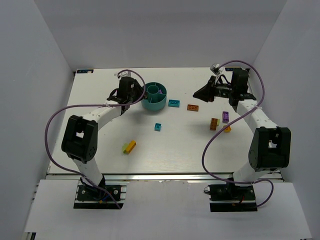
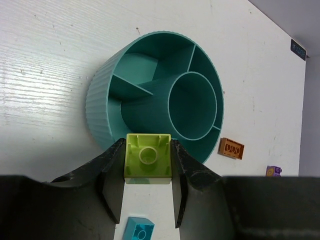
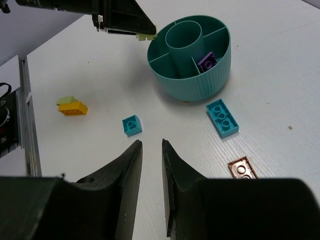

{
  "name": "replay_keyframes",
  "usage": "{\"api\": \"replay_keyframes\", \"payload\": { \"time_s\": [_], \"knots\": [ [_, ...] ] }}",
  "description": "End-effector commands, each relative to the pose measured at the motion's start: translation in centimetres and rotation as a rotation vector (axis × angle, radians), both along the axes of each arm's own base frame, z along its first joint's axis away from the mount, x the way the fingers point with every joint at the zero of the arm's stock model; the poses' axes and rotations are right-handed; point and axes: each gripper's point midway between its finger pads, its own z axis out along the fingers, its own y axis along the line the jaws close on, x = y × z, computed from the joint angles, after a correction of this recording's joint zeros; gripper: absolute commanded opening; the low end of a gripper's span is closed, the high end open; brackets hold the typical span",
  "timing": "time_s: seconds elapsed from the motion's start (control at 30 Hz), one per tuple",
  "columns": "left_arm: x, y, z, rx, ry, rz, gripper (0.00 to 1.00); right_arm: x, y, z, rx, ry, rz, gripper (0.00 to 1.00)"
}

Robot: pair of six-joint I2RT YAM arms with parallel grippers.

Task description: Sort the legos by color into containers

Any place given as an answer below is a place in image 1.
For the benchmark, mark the yellow-orange long lego brick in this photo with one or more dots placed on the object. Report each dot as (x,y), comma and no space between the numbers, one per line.
(130,147)

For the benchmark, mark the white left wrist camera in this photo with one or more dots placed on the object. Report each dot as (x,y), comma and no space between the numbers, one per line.
(123,73)

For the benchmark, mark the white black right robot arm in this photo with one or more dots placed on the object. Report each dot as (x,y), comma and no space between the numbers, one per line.
(239,84)

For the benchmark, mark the purple long lego brick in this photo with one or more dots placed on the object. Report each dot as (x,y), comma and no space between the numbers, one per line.
(225,117)

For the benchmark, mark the aluminium right table rail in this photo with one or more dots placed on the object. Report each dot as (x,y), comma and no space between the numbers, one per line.
(270,146)

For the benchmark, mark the teal long lego brick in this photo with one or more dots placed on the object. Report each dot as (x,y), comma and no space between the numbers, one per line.
(174,103)

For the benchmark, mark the yellow small lego brick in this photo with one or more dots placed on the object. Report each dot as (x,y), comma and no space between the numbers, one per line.
(227,129)

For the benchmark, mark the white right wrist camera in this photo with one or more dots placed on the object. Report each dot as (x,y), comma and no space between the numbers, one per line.
(217,69)

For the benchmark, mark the aluminium table rail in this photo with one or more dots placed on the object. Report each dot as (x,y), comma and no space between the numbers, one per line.
(270,146)
(138,177)

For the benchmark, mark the left blue corner label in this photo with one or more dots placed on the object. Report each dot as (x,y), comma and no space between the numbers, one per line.
(84,71)

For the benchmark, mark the right blue corner label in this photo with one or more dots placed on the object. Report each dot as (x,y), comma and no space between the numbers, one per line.
(230,69)

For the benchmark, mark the blue corner label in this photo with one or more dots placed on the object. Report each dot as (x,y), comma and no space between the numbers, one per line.
(84,71)
(230,69)

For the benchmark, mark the dark orange long lego brick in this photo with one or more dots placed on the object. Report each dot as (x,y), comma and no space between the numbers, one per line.
(191,107)

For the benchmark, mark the aluminium front table rail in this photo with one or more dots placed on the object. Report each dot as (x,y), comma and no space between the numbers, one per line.
(138,177)

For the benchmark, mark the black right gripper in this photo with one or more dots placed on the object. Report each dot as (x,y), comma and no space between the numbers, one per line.
(213,89)

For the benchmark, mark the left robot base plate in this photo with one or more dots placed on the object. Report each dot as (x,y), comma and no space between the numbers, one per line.
(87,198)

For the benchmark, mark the teal round divided container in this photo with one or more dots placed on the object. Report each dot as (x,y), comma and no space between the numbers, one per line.
(154,101)

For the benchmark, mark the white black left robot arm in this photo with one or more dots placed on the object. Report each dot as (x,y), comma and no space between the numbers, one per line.
(80,140)

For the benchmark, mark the orange 2x3 lego brick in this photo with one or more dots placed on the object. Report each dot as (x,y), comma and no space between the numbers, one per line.
(213,124)

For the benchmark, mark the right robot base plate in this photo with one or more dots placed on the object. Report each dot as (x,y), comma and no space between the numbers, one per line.
(230,198)

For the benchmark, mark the light green small lego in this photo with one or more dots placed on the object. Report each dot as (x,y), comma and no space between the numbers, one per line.
(124,147)

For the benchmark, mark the small teal square lego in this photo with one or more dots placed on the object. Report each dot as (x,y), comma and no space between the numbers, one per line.
(158,127)

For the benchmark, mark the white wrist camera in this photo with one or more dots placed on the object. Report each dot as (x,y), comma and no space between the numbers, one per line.
(123,73)
(217,69)

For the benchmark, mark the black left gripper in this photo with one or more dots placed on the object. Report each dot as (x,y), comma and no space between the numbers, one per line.
(136,90)

